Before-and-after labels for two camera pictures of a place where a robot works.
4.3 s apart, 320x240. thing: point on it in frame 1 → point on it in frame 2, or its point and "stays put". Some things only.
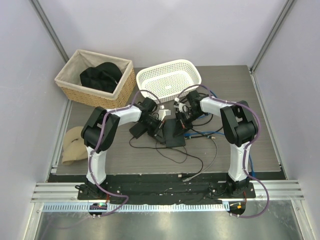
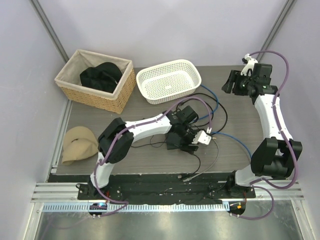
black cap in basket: x=104 y=76 stays put
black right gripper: x=182 y=126 → x=234 y=76
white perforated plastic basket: x=167 y=81 stays put
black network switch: x=169 y=125 stays put
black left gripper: x=158 y=132 → x=189 y=149
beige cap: x=74 y=148 stays put
